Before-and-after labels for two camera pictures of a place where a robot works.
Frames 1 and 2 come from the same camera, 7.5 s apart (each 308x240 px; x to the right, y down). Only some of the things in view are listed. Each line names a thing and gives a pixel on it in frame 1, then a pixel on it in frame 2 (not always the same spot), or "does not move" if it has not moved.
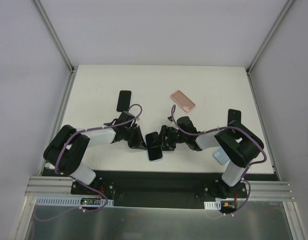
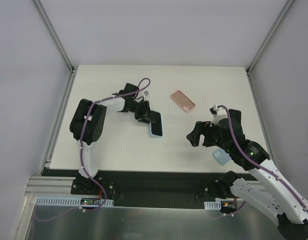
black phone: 233,114 does not move
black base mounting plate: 162,189 does not move
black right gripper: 167,137 -> 202,133
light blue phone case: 220,156 does not move
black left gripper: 135,137 -> 143,113
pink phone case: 182,101 does not move
